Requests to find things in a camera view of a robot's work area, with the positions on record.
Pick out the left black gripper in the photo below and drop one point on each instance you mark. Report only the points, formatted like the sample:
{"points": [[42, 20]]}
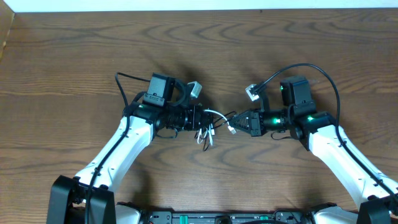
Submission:
{"points": [[197, 117]]}

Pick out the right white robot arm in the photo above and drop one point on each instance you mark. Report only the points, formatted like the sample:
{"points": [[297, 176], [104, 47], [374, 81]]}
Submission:
{"points": [[374, 193]]}

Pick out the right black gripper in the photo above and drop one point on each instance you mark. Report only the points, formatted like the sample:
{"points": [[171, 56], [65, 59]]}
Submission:
{"points": [[255, 122]]}

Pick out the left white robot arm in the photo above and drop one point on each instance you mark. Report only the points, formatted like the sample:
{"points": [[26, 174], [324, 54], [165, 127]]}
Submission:
{"points": [[88, 197]]}

